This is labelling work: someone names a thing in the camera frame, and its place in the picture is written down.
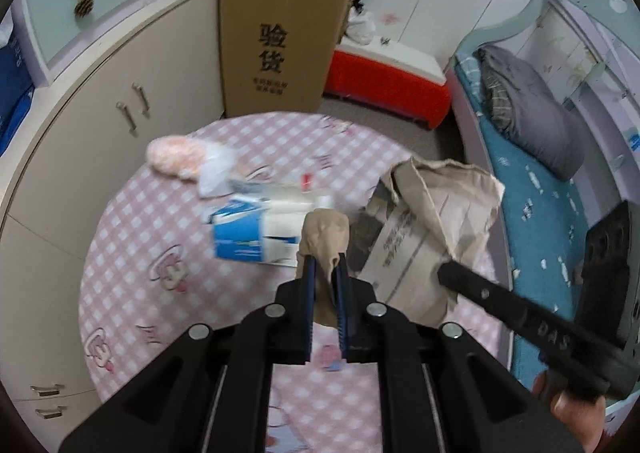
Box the beige cabinet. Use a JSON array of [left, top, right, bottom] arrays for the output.
[[1, 0, 224, 452]]

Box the pink checkered round tablecloth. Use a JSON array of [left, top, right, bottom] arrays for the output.
[[77, 110, 507, 453]]

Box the teal patterned bed sheet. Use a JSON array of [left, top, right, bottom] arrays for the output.
[[451, 50, 601, 391]]

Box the blue white carton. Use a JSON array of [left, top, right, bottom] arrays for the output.
[[209, 188, 334, 268]]

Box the grey pillow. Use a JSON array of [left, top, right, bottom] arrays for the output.
[[475, 44, 585, 182]]

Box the person's right hand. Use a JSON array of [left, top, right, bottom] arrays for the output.
[[550, 391, 606, 453]]

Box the tall brown cardboard box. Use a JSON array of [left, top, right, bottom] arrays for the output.
[[219, 0, 349, 117]]

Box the red white storage box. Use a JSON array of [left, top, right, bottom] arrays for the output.
[[324, 36, 451, 129]]

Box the beige paper wad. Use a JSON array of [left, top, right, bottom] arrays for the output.
[[296, 208, 349, 329]]

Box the pink fluffy plush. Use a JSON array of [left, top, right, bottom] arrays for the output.
[[145, 135, 209, 181]]

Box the large beige paper bag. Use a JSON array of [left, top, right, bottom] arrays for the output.
[[346, 157, 506, 326]]

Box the blue tissue box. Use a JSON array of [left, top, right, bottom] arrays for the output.
[[0, 36, 35, 155]]

